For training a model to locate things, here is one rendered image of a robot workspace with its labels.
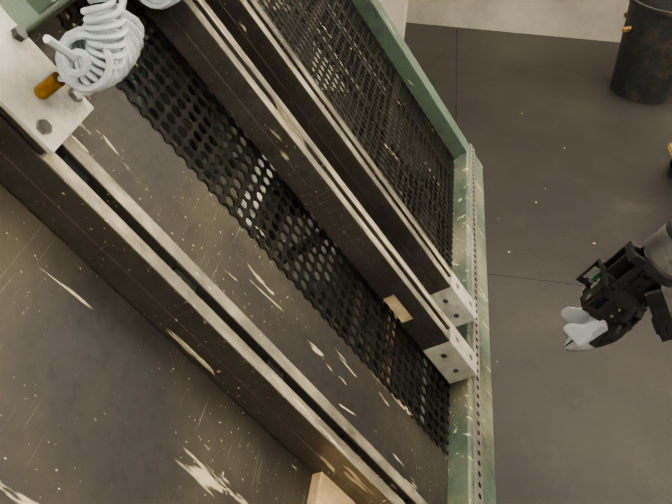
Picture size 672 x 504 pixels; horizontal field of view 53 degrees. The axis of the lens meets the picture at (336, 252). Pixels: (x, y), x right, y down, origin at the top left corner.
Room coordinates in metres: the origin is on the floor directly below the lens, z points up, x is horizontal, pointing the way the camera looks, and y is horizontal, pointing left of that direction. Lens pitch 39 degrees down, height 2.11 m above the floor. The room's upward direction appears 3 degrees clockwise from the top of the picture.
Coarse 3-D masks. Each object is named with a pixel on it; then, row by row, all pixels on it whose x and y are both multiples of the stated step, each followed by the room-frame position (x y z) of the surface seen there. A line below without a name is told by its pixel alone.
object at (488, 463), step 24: (456, 168) 1.98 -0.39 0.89; (480, 168) 2.07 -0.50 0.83; (456, 192) 1.83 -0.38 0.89; (480, 192) 1.91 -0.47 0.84; (456, 216) 1.70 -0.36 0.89; (480, 216) 1.76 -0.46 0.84; (456, 240) 1.57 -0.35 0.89; (480, 240) 1.63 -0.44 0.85; (456, 264) 1.46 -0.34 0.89; (480, 264) 1.52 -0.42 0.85; (480, 288) 1.41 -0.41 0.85; (480, 312) 1.31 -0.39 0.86; (480, 336) 1.22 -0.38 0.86; (480, 360) 1.13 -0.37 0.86; (456, 384) 1.03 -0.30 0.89; (480, 384) 1.05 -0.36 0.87; (456, 408) 0.96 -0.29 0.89; (456, 432) 0.90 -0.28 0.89; (456, 456) 0.84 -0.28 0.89; (456, 480) 0.78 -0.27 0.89
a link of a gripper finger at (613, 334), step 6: (630, 318) 0.73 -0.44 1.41; (612, 324) 0.74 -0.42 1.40; (618, 324) 0.73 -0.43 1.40; (624, 324) 0.73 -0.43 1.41; (630, 324) 0.73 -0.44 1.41; (612, 330) 0.73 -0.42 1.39; (618, 330) 0.72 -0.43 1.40; (624, 330) 0.72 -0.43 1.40; (600, 336) 0.73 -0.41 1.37; (606, 336) 0.73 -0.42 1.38; (612, 336) 0.72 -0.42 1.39; (618, 336) 0.72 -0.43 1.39; (594, 342) 0.73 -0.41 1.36; (600, 342) 0.73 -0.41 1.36; (606, 342) 0.72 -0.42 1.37; (612, 342) 0.72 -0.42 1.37
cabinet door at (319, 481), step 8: (320, 472) 0.57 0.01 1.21; (312, 480) 0.56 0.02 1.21; (320, 480) 0.56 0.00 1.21; (328, 480) 0.57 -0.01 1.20; (312, 488) 0.55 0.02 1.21; (320, 488) 0.55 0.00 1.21; (328, 488) 0.56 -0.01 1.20; (336, 488) 0.57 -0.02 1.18; (312, 496) 0.54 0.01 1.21; (320, 496) 0.54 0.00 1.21; (328, 496) 0.55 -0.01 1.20; (336, 496) 0.56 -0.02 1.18; (344, 496) 0.56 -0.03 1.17
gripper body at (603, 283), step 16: (624, 256) 0.76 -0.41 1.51; (640, 256) 0.75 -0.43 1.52; (608, 272) 0.77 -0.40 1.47; (624, 272) 0.76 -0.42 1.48; (640, 272) 0.75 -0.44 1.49; (656, 272) 0.73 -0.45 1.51; (592, 288) 0.76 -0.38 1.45; (608, 288) 0.74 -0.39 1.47; (624, 288) 0.75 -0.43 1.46; (640, 288) 0.75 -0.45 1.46; (592, 304) 0.74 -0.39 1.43; (608, 304) 0.74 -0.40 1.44; (624, 304) 0.73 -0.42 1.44; (640, 304) 0.74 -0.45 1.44; (608, 320) 0.74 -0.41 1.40; (624, 320) 0.73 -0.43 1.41
